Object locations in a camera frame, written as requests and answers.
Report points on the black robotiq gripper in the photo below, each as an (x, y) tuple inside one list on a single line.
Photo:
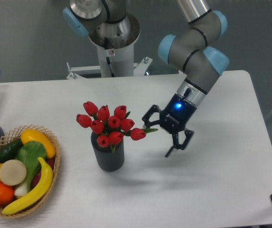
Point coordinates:
[(177, 116)]

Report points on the red tulip bouquet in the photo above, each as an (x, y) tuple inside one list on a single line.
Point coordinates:
[(110, 130)]

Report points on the dark grey ribbed vase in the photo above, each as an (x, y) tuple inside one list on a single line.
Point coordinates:
[(107, 159)]

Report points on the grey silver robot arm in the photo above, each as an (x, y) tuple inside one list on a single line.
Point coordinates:
[(190, 53)]

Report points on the dark red vegetable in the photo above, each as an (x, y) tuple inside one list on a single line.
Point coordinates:
[(51, 163)]

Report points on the yellow squash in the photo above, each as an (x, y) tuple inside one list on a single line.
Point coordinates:
[(35, 135)]

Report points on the green bok choy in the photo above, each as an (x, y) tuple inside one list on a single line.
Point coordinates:
[(28, 155)]

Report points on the yellow banana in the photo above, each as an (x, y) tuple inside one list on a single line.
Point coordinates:
[(35, 194)]

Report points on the woven wicker basket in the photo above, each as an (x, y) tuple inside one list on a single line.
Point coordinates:
[(16, 133)]

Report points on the green cucumber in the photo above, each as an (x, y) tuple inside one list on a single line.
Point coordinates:
[(9, 151)]

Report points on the beige round disc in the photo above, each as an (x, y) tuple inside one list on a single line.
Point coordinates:
[(12, 172)]

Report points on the orange fruit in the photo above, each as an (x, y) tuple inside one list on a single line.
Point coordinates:
[(6, 194)]

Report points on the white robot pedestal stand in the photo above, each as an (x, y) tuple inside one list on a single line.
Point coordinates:
[(115, 47)]

